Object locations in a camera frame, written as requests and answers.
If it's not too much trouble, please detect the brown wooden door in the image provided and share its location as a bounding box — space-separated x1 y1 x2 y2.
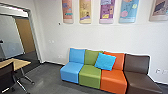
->
14 17 36 55

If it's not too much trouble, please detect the cyan square cushion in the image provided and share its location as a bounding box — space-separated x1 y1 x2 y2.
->
93 52 117 72

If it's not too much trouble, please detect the blue sofa seat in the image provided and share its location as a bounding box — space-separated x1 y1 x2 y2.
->
59 47 86 84

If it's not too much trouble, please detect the green sofa seat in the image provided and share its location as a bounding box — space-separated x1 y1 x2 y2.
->
78 49 104 90

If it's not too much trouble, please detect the orange sofa seat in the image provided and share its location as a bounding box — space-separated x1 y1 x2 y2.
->
99 51 128 94

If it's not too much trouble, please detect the brown sofa seat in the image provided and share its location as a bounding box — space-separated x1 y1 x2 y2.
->
123 53 164 94

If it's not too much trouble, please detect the frosted glass partition panel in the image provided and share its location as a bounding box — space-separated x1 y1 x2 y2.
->
0 14 25 60

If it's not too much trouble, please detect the white light switch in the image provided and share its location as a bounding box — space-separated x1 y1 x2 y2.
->
48 39 55 45

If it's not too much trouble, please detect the yellow wall poster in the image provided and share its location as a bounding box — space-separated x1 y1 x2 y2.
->
79 0 92 25

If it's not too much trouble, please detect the pink wall poster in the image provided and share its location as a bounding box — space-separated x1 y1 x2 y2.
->
61 0 74 25

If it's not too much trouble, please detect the purple wall poster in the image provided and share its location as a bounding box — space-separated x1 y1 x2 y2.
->
99 0 116 25

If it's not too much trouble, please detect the grey door frame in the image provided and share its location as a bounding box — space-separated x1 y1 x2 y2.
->
0 2 46 64

